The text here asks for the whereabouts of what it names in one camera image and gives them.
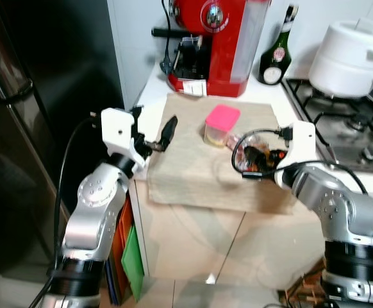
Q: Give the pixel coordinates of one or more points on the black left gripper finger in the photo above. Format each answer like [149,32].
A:
[168,130]

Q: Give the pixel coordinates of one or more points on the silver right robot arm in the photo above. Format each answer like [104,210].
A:
[340,212]

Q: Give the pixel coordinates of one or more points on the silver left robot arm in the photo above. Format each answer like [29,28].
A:
[97,205]

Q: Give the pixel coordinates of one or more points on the beige counter cloth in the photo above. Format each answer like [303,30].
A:
[186,173]

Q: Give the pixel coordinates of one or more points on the pink lid container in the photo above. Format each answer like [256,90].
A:
[222,119]

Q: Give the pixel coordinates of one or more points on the orange board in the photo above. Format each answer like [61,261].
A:
[124,231]

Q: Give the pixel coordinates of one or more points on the red coffee machine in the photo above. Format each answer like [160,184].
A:
[225,45]

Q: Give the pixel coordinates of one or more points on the black tall refrigerator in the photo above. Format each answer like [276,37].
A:
[39,160]

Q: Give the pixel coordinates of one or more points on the black gas stove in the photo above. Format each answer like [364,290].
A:
[350,128]

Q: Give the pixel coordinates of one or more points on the dark green bottle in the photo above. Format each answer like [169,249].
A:
[276,61]

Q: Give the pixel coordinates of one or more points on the green board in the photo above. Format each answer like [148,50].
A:
[134,263]

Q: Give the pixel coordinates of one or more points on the wooden slatted rack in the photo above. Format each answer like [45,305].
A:
[305,292]

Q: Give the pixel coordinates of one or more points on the white lidded pot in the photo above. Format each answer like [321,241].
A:
[347,58]

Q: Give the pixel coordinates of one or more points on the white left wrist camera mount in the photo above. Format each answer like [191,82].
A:
[118,128]

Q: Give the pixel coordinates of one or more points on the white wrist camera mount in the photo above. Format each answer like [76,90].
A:
[118,128]
[302,144]

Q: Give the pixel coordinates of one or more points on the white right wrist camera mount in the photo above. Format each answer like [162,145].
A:
[302,144]

